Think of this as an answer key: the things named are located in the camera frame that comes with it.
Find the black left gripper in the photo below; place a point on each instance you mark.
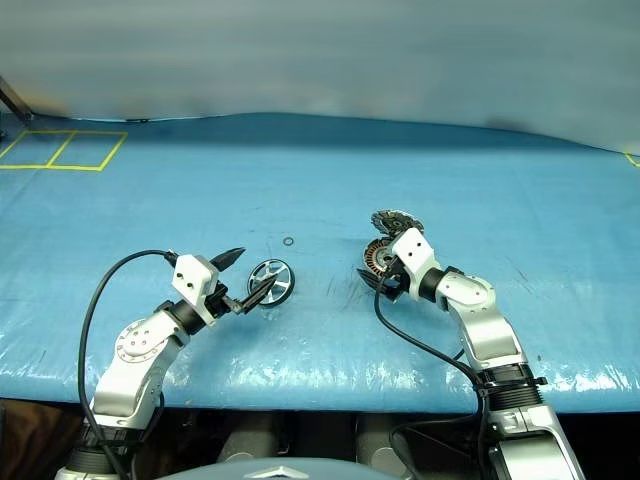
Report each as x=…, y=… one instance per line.
x=220, y=301

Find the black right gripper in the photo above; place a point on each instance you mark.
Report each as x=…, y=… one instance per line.
x=400, y=285

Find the round silver metal disc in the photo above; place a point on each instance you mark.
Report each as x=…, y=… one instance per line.
x=375, y=256

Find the silver spoked rotor wheel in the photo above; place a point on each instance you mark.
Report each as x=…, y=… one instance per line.
x=281, y=280

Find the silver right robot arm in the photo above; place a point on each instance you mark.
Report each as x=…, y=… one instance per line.
x=480, y=320

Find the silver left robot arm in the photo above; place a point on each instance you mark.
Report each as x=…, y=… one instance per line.
x=135, y=345

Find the blue plastic table cover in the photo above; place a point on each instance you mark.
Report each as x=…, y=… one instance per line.
x=320, y=175

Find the grey rounded cylinder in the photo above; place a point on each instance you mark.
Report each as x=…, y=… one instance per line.
x=385, y=442
x=245, y=440

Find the yellow tape double square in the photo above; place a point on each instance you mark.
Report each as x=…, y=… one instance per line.
x=114, y=151

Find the small black clip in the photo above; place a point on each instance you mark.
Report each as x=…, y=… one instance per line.
x=136, y=120

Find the grey-blue robot chest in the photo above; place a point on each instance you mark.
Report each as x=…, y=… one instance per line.
x=290, y=472

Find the black stand leg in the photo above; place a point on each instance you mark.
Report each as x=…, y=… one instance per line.
x=15, y=102

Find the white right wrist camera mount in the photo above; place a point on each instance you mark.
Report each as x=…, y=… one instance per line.
x=415, y=250

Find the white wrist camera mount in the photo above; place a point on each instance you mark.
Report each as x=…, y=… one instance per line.
x=415, y=250
x=192, y=277

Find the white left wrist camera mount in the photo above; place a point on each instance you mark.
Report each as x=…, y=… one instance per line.
x=192, y=277

